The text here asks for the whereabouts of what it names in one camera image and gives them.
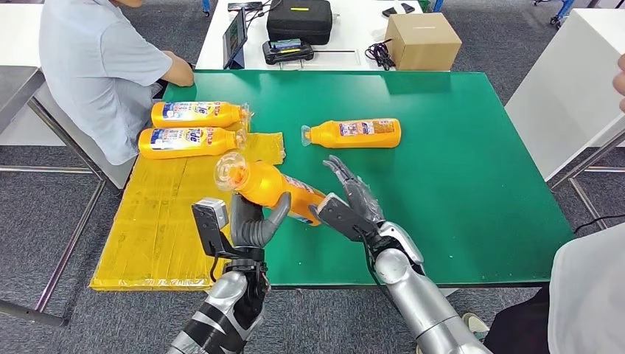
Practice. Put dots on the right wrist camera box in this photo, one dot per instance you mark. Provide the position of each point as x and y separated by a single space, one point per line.
339 217

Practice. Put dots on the blue wheeled cart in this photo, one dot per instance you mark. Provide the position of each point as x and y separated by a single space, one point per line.
206 6
561 7

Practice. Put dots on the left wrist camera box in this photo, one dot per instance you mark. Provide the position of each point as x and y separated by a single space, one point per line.
210 225

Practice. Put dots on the cardboard box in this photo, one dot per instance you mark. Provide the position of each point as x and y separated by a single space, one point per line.
422 41

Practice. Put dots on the small yellow wrapped sheet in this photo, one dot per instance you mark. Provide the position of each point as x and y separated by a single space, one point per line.
266 147

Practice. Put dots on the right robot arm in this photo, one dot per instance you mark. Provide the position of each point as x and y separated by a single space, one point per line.
420 298

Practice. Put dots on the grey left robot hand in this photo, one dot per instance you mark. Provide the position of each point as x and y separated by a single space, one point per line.
254 229

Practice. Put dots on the black handheld controller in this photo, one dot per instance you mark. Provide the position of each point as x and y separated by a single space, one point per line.
288 52

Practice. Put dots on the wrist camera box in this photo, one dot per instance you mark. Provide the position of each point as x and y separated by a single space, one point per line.
339 217
210 225

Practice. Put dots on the steel frame table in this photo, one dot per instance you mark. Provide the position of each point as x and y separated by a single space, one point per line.
17 83

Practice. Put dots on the black phone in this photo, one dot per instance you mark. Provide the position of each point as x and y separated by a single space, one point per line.
245 6

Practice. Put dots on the black hard carrying case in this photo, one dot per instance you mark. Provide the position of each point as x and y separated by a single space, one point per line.
299 20

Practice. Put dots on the person's hand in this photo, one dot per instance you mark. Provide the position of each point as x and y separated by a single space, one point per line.
620 83

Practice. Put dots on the person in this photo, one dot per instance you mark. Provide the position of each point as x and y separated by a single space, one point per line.
97 73
586 298

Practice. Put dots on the orange detergent bottle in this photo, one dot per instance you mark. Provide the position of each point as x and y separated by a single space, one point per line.
190 142
268 188
197 114
354 133

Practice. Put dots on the black tablet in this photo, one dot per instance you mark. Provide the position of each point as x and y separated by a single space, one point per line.
234 39

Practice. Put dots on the white table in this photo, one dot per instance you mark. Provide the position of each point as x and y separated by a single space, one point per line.
571 88
351 29
19 34

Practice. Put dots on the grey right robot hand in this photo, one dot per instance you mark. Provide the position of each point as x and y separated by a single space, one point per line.
359 195

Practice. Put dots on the small black device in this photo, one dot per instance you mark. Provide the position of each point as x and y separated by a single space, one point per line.
389 11
407 8

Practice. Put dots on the large yellow wrapped board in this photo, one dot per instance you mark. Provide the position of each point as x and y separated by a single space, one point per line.
161 229

